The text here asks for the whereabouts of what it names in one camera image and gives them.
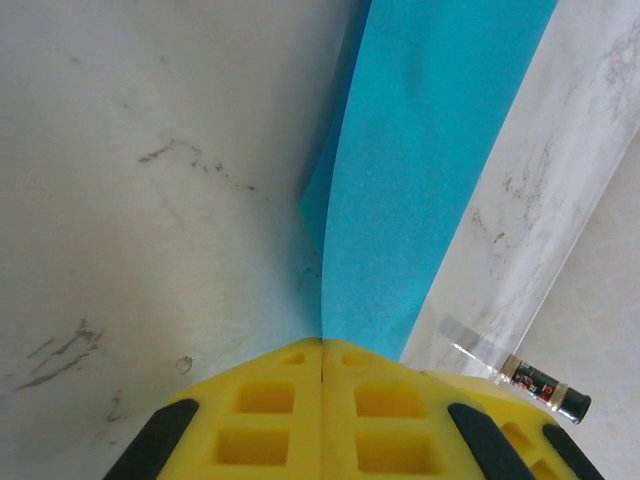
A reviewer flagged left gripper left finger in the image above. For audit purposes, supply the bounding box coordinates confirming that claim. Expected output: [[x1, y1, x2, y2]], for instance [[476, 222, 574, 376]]
[[102, 337, 324, 480]]

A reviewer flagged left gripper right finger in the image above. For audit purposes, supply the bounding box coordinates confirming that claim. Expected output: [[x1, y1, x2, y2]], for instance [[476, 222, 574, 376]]
[[322, 337, 535, 480]]

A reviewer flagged blue square paper sheet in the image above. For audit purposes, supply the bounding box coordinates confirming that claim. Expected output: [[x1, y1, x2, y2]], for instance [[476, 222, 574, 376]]
[[298, 0, 559, 361]]

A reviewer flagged small brown bottle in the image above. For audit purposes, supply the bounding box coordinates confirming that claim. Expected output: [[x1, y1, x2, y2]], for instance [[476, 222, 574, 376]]
[[498, 353, 592, 427]]

